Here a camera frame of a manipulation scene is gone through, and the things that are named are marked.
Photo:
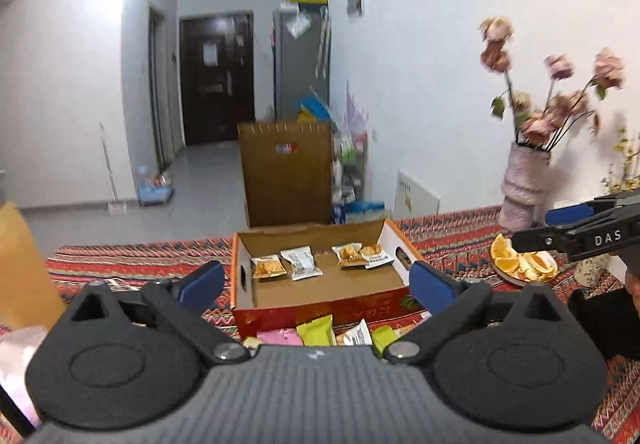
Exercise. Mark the patterned red tablecloth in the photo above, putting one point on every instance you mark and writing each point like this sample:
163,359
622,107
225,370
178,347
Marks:
150,264

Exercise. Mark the mop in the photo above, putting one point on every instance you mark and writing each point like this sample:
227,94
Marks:
109,163

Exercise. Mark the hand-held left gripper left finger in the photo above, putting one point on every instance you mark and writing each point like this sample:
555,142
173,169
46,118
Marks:
202,285

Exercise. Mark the white radiator cover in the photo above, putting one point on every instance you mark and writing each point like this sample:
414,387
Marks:
417,196

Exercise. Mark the brown cardboard box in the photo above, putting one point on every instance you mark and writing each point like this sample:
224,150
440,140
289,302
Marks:
287,179

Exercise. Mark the pink tissue pack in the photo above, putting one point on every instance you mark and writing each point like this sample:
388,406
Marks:
20,364

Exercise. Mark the red cardboard box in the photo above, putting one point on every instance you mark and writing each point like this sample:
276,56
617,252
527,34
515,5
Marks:
325,289

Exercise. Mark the pink snack packet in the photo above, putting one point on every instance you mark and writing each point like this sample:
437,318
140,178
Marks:
280,338

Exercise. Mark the blue basket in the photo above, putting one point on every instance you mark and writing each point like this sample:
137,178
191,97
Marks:
154,194

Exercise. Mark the yellow-green snack packet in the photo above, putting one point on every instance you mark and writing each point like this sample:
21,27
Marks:
316,331

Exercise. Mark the dried pink roses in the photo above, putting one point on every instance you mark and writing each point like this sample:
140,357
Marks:
547,118

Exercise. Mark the pink ribbed vase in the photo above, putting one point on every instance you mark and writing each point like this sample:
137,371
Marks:
525,189

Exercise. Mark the blue plastic bag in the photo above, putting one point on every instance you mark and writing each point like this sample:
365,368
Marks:
365,209

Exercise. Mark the dark entrance door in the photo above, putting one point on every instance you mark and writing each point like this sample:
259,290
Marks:
215,83

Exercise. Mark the white and orange snack packet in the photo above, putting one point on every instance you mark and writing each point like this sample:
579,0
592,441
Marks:
377,256

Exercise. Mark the grey refrigerator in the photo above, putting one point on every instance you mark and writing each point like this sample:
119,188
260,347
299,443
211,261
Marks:
297,68

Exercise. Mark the yellow flower branches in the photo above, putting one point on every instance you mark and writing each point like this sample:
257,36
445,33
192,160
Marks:
624,173

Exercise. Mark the green snack packet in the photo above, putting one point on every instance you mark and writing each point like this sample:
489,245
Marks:
384,340

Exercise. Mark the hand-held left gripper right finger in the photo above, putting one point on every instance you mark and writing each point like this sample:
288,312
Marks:
431,289

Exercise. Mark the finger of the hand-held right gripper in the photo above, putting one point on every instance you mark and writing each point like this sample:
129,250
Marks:
567,215
537,239

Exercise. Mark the plate of orange slices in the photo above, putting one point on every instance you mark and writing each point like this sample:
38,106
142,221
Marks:
525,264

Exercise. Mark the floral white vase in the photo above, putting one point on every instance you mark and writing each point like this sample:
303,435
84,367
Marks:
590,271

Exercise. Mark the rack with bottles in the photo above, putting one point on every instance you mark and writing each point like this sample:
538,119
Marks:
349,173

